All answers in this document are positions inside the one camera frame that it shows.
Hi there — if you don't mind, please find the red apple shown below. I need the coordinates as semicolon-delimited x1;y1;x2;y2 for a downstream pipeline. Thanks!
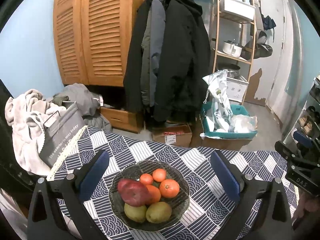
117;178;149;207

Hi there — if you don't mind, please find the yellow green mango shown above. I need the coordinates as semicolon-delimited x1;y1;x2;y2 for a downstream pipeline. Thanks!
124;203;147;223

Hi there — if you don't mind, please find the orange tangerine with stem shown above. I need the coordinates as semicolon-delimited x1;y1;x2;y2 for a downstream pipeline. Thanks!
159;179;180;198

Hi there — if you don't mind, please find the large orange red mango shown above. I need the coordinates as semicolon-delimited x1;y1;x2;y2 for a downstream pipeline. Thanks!
146;185;162;205

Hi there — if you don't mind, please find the small orange tangerine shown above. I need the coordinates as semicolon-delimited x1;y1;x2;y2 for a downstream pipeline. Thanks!
139;173;153;185

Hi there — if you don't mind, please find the person's right hand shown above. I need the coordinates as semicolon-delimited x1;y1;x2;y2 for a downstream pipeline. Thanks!
292;191;319;232

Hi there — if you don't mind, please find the shoe rack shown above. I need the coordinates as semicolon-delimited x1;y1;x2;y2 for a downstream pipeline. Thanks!
284;75;319;152

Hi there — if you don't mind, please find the large cardboard box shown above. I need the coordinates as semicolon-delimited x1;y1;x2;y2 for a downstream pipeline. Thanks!
190;119;253;152

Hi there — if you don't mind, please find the clear plastic bag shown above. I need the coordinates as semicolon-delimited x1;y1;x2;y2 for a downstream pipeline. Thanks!
228;114;258;133

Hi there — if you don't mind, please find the grey fabric storage bag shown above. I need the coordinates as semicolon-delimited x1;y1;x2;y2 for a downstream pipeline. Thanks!
39;101;85;168

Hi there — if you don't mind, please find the dark glass fruit plate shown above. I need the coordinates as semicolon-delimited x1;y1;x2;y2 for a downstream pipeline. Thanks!
109;160;190;232

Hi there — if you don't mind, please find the teal tray box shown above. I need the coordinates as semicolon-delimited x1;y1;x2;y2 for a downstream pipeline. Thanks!
200;102;258;140

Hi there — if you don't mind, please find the small cardboard box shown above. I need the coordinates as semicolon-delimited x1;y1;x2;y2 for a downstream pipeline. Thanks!
152;125;193;147

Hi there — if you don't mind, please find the wooden drawer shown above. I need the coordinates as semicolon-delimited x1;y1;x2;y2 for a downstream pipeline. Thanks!
100;107;143;133

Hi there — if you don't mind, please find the grey clothes pile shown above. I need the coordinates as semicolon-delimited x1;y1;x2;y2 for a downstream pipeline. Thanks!
51;83;112;131

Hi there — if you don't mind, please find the white door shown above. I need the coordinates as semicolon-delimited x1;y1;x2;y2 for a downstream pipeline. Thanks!
245;0;286;107

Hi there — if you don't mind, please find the white floral plastic bag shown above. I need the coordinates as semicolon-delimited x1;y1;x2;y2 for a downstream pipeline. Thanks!
202;70;233;133

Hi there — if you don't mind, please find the white patterned box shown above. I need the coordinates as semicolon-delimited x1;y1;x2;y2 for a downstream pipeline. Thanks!
227;75;249;104

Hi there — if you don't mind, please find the beige blanket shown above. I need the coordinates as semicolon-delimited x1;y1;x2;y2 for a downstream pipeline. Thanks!
4;89;67;176

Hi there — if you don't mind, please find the steel pot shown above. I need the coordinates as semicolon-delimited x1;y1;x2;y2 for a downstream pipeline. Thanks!
217;63;240;78

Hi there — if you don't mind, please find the black hanging bag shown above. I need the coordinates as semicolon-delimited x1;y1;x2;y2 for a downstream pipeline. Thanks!
241;30;273;60

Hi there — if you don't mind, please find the black hanging coat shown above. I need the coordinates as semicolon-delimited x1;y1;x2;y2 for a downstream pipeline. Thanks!
123;0;210;123

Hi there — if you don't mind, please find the white cooking pot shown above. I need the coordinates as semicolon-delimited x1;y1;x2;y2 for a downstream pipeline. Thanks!
222;40;242;57

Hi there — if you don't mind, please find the grey vertical pipe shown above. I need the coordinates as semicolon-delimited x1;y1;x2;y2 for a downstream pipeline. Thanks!
282;0;303;139

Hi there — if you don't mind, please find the dark blue umbrella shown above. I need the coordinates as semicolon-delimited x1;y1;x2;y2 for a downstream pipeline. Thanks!
260;9;277;41

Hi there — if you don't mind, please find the wooden shelf rack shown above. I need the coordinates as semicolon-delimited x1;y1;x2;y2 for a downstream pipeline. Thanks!
212;0;257;105

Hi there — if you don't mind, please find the white storage box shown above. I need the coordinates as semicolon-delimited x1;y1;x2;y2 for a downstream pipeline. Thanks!
219;0;255;21

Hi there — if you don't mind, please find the grey hanging jacket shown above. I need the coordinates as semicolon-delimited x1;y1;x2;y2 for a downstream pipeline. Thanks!
140;0;166;107

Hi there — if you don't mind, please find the wooden louvered wardrobe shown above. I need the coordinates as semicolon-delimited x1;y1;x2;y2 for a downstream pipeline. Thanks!
53;0;144;87

